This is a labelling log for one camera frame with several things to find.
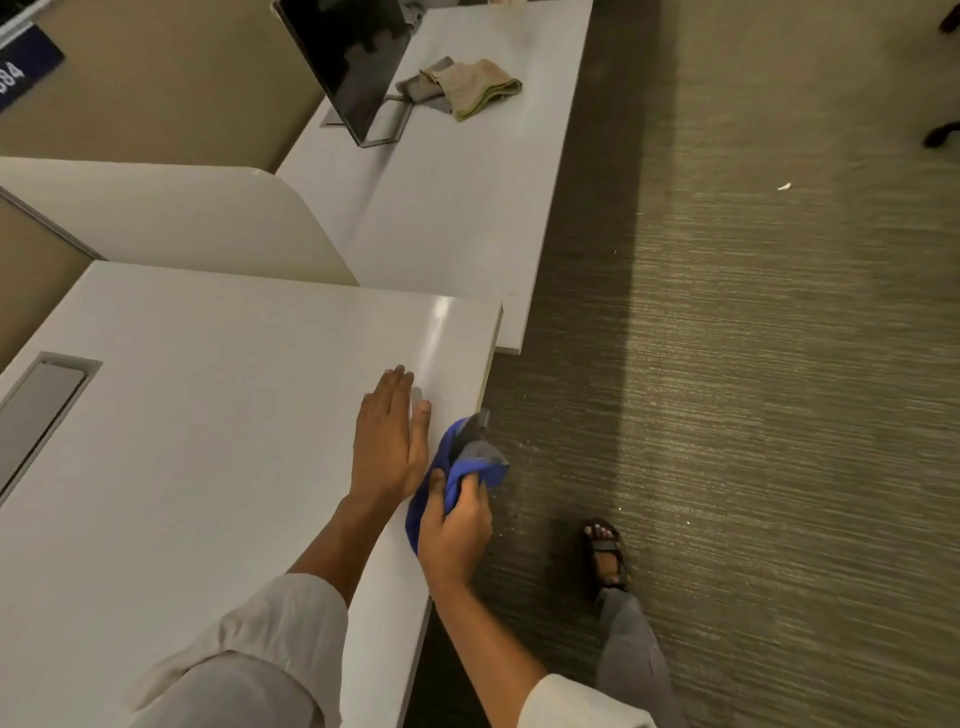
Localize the person's right hand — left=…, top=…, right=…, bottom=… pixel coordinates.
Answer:
left=416, top=468, right=495, bottom=600

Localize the person's left hand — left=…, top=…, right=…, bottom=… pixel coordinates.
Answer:
left=349, top=365, right=433, bottom=506

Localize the blue and grey cleaning cloth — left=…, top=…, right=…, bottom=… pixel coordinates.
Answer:
left=405, top=415, right=511, bottom=558

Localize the person's left forearm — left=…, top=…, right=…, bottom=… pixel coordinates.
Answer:
left=288, top=491, right=397, bottom=607

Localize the person's right forearm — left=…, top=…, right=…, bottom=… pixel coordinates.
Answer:
left=430, top=583, right=550, bottom=728

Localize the person's white right sleeve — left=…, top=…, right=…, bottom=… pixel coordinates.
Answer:
left=517, top=673, right=658, bottom=728

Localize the person's white sleeve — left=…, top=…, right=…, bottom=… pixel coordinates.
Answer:
left=517, top=673, right=658, bottom=728
left=112, top=573, right=351, bottom=728

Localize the person's white left sleeve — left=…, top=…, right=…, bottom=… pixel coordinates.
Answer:
left=112, top=573, right=351, bottom=728

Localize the grey trouser leg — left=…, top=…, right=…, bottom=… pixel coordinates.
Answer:
left=595, top=588, right=685, bottom=728

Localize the silver monitor stand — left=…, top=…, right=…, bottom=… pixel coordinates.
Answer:
left=321, top=93, right=418, bottom=149

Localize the white desk divider panel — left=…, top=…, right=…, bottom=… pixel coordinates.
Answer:
left=0, top=156, right=360, bottom=288

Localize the beige green-edged cloth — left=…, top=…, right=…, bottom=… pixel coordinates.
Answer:
left=421, top=59, right=523, bottom=123

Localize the black computer monitor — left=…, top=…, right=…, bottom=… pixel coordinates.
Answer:
left=271, top=0, right=423, bottom=148

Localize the blue number sign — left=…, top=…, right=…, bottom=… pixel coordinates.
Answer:
left=0, top=24, right=66, bottom=114

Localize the black strap sandal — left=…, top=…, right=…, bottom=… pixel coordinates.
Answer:
left=582, top=518, right=632, bottom=595

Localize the grey desk cable tray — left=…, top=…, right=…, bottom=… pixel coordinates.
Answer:
left=0, top=351, right=103, bottom=505

